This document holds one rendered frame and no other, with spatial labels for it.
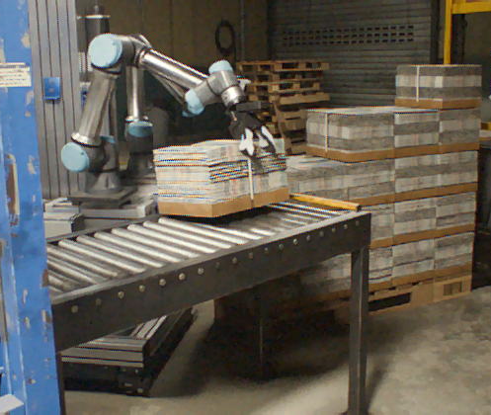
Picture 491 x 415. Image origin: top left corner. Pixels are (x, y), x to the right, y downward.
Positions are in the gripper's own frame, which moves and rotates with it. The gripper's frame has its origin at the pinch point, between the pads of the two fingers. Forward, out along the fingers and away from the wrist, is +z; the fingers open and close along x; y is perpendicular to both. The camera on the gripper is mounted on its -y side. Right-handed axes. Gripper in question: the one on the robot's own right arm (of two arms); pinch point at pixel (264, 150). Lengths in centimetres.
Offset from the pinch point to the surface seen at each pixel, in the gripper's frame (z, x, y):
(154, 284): 32, 63, -3
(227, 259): 32.0, 36.8, -3.1
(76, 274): 21, 75, 10
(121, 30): -462, -433, 555
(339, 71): -304, -741, 453
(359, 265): 46, -28, 8
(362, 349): 73, -29, 26
